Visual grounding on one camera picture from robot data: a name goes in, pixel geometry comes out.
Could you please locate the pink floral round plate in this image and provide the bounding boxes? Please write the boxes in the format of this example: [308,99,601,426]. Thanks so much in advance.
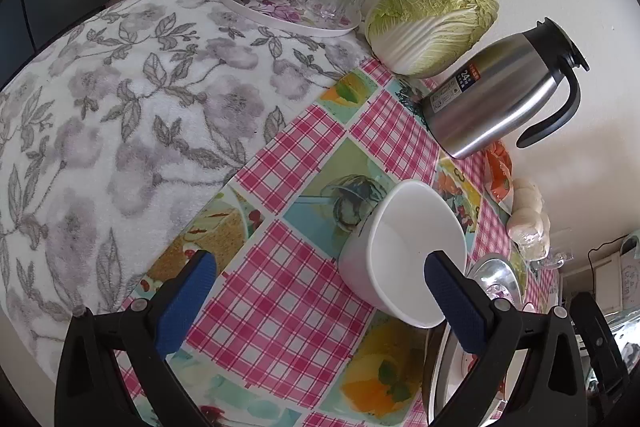
[433,327,472,415]

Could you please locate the stainless steel round pan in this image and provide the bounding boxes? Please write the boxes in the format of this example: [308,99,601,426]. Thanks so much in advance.
[423,254,526,426]

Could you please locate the napa cabbage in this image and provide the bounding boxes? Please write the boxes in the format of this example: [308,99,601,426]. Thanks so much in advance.
[364,0,499,78]

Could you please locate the bag of steamed buns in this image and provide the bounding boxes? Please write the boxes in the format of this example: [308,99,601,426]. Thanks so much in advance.
[506,178,550,261]

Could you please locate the grey floral towel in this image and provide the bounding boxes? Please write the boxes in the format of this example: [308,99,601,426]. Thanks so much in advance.
[1,0,369,377]

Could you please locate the pink checkered tablecloth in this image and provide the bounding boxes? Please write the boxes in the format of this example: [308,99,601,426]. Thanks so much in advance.
[114,56,561,427]

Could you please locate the clear glass mug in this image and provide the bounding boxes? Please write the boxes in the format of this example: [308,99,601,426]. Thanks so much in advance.
[529,248,574,271]

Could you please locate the white floral tray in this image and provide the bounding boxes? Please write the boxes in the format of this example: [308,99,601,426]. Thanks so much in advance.
[219,0,362,38]

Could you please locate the stainless steel thermos jug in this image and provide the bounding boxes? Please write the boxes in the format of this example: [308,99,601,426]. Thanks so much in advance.
[421,18,589,159]

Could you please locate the orange snack packet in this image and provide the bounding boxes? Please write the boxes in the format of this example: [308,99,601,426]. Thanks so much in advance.
[485,140,512,202]

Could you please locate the small white bowl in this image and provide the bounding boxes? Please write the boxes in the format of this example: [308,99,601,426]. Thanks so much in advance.
[337,180,466,329]

